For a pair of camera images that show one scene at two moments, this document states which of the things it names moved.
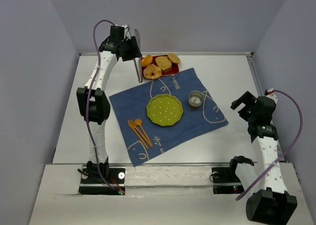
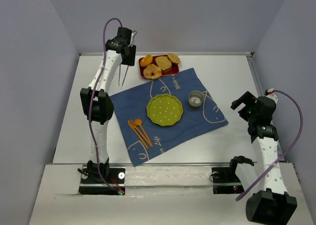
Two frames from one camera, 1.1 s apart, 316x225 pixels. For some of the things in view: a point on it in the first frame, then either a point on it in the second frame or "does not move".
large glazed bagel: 152,71 does not move
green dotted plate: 164,110 does not move
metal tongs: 138,37 -> 125,75
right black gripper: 246,100 does not move
